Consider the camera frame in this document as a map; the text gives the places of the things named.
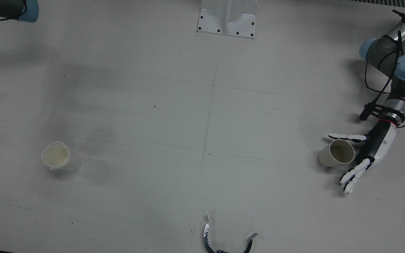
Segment beige cylindrical cup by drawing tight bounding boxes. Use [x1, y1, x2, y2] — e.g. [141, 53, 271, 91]
[318, 139, 356, 168]

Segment silver metal claw clamp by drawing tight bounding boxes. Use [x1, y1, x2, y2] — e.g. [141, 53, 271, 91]
[204, 215, 258, 253]

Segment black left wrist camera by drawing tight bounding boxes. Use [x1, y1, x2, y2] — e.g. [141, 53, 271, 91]
[360, 102, 380, 122]

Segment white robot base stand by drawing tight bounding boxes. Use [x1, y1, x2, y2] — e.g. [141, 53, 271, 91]
[197, 0, 257, 40]

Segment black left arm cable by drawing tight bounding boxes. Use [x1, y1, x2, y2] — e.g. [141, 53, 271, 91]
[359, 9, 405, 129]

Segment grey ridged floor mat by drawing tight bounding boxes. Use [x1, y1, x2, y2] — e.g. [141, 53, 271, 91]
[350, 0, 405, 7]

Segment white paper cup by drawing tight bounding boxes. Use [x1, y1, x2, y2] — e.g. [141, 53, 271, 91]
[41, 141, 82, 173]

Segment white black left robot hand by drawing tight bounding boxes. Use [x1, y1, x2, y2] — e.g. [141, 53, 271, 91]
[328, 119, 398, 195]

